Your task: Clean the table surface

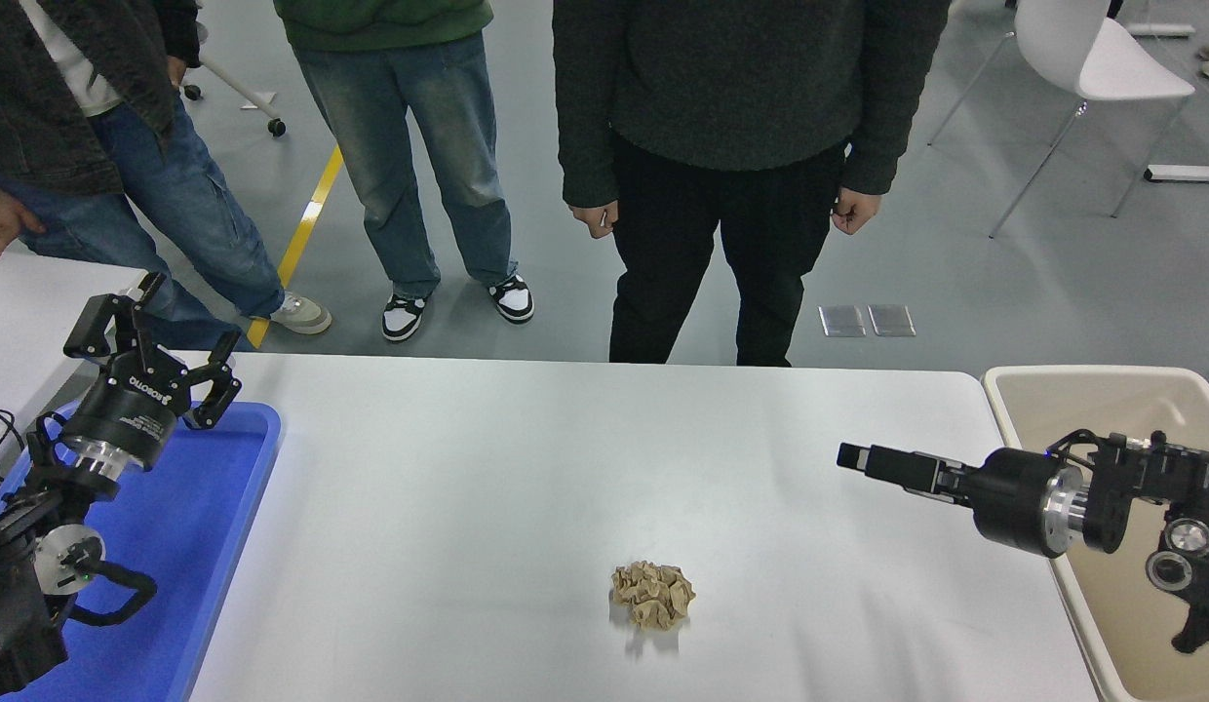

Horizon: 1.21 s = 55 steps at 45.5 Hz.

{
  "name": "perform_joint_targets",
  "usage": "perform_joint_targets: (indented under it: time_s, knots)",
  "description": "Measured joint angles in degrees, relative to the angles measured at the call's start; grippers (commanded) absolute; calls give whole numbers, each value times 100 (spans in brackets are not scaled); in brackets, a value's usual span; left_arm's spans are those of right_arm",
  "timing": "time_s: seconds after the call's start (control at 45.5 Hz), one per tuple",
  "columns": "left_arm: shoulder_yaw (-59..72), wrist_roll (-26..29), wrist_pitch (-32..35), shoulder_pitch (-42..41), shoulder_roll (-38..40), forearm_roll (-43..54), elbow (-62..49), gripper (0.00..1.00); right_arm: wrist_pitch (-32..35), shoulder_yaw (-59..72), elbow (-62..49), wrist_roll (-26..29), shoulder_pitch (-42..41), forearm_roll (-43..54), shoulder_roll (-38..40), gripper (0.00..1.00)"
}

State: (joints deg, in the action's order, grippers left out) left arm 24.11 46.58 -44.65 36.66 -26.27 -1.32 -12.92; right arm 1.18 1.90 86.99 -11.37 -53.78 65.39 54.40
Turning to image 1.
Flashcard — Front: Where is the blue plastic tray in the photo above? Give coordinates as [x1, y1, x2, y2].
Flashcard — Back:
[0, 400, 283, 702]

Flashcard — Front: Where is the large pale bin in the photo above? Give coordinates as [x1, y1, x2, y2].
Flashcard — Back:
[983, 366, 1209, 702]

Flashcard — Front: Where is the person's right hand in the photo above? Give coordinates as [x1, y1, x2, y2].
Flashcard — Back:
[568, 200, 621, 241]
[0, 181, 47, 265]

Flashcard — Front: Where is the tan paper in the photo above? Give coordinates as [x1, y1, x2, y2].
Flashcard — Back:
[610, 561, 696, 631]

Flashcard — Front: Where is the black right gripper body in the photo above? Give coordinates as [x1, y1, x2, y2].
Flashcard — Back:
[972, 448, 1063, 558]

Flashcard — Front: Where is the grey office chair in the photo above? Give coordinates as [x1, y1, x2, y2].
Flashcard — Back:
[182, 49, 289, 137]

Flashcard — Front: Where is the white plastic chair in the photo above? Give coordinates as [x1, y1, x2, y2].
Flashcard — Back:
[928, 0, 1197, 240]

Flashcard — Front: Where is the thin black cable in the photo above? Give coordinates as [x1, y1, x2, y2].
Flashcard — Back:
[0, 404, 26, 498]

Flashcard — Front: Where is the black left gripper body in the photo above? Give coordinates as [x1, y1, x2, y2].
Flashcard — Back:
[62, 351, 191, 472]

